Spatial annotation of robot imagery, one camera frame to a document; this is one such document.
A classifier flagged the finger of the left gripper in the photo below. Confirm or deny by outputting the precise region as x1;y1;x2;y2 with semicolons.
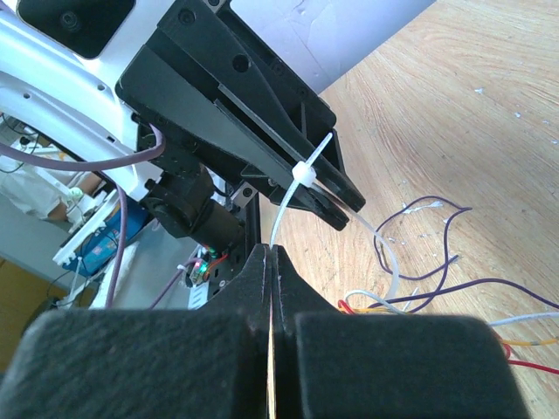
155;1;365;212
117;45;336;203

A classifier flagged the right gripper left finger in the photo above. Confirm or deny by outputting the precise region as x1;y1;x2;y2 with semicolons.
1;245;270;418

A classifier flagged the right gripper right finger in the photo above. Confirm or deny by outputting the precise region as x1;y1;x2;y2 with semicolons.
270;246;529;418

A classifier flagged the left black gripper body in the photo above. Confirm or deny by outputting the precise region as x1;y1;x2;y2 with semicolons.
116;1;339;253

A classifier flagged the white zip tie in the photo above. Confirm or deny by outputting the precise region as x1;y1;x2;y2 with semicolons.
269;132;404;314

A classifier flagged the purple wire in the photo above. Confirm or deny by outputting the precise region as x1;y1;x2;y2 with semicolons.
373;196;559;313

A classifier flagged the white wire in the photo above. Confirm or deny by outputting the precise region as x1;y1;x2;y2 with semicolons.
343;287;559;328

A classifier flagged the red wire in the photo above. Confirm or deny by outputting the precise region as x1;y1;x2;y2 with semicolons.
337;299;559;376

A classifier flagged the left green circuit board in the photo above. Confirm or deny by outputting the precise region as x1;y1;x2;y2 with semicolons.
183;245;228;288

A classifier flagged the black aluminium frame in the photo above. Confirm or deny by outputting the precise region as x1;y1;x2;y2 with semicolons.
206;194;261;301

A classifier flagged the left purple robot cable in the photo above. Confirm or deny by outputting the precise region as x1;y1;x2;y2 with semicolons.
0;121;206;309

